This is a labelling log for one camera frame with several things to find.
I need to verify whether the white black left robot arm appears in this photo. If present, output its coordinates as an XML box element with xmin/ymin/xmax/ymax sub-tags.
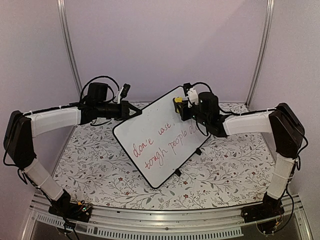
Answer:
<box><xmin>3</xmin><ymin>82</ymin><xmax>142</xmax><ymax>217</ymax></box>

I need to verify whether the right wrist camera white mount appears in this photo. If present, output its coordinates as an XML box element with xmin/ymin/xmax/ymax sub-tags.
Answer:
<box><xmin>182</xmin><ymin>83</ymin><xmax>199</xmax><ymax>108</ymax></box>

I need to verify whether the yellow black whiteboard eraser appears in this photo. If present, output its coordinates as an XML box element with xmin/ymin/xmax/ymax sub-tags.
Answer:
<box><xmin>173</xmin><ymin>97</ymin><xmax>183</xmax><ymax>114</ymax></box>

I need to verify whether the aluminium corner post left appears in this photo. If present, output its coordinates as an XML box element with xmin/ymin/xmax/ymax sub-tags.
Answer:
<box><xmin>56</xmin><ymin>0</ymin><xmax>83</xmax><ymax>97</ymax></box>

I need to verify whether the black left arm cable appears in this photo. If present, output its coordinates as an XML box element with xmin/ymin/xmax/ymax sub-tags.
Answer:
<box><xmin>79</xmin><ymin>75</ymin><xmax>121</xmax><ymax>103</ymax></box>

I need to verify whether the aluminium corner post right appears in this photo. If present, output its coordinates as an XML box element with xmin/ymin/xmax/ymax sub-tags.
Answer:
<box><xmin>245</xmin><ymin>0</ymin><xmax>275</xmax><ymax>108</ymax></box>

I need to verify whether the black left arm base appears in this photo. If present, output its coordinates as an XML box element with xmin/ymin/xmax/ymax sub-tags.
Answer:
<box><xmin>48</xmin><ymin>190</ymin><xmax>93</xmax><ymax>223</ymax></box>

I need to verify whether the aluminium corner post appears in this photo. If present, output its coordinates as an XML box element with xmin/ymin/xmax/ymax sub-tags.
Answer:
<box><xmin>245</xmin><ymin>0</ymin><xmax>275</xmax><ymax>108</ymax></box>
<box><xmin>56</xmin><ymin>0</ymin><xmax>83</xmax><ymax>97</ymax></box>

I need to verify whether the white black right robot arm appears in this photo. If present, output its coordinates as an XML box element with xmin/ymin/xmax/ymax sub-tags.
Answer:
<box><xmin>173</xmin><ymin>92</ymin><xmax>307</xmax><ymax>218</ymax></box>

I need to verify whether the black whiteboard stand foot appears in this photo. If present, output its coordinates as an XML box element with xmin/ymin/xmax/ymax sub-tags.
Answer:
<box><xmin>174</xmin><ymin>169</ymin><xmax>182</xmax><ymax>177</ymax></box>
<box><xmin>194</xmin><ymin>147</ymin><xmax>202</xmax><ymax>156</ymax></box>

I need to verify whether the aluminium front rail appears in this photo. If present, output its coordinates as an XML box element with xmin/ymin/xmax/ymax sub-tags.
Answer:
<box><xmin>22</xmin><ymin>193</ymin><xmax>313</xmax><ymax>240</ymax></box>

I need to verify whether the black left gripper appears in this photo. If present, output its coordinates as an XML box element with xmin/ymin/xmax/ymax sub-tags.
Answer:
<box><xmin>96</xmin><ymin>100</ymin><xmax>143</xmax><ymax>122</ymax></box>

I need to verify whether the white whiteboard black frame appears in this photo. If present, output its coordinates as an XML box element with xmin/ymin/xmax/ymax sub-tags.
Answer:
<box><xmin>112</xmin><ymin>86</ymin><xmax>208</xmax><ymax>189</ymax></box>

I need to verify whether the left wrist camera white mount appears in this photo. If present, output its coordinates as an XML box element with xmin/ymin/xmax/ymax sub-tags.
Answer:
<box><xmin>114</xmin><ymin>83</ymin><xmax>131</xmax><ymax>104</ymax></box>

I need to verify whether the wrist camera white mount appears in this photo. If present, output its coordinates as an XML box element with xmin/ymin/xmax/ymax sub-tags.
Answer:
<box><xmin>114</xmin><ymin>83</ymin><xmax>131</xmax><ymax>104</ymax></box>
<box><xmin>182</xmin><ymin>83</ymin><xmax>199</xmax><ymax>108</ymax></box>

